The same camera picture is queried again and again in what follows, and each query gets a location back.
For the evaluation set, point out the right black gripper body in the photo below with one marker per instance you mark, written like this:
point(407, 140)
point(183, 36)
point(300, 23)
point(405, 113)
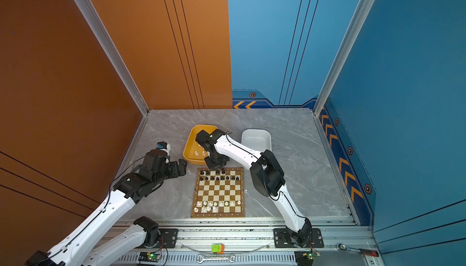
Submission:
point(215, 161)

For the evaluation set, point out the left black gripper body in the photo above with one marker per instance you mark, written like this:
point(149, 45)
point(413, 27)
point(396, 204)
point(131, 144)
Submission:
point(170, 171)

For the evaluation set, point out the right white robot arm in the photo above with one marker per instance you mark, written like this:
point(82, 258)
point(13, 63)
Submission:
point(267, 176)

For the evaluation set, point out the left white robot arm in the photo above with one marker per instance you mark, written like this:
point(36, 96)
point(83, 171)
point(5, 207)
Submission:
point(80, 247)

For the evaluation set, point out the wooden chess board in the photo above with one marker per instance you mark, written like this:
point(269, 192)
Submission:
point(219, 193)

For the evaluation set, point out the left circuit board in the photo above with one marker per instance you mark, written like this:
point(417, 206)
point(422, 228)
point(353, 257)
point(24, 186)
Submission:
point(149, 257)

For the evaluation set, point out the circuit board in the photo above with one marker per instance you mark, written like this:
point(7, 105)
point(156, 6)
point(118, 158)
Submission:
point(306, 258)
point(149, 257)

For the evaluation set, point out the right circuit board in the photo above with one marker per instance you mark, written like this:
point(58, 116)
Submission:
point(306, 258)

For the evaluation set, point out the yellow plastic tray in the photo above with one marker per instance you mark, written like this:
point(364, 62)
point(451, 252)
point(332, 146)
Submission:
point(193, 152)

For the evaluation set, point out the white plastic tray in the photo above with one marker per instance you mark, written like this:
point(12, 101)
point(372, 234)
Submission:
point(256, 139)

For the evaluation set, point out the green orange small block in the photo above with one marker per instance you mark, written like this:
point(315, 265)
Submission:
point(218, 248)

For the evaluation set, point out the silver wrench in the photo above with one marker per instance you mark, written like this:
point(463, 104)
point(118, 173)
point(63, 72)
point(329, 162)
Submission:
point(201, 258)

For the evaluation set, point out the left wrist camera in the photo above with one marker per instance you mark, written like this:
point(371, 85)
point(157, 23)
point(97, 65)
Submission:
point(164, 146)

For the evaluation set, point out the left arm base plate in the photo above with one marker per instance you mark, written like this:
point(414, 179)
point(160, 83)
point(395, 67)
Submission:
point(161, 238)

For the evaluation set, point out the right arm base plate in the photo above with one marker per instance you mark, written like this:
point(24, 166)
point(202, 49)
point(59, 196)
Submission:
point(284, 239)

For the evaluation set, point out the red handled ratchet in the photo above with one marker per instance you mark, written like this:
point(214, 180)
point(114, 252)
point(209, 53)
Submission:
point(366, 252)

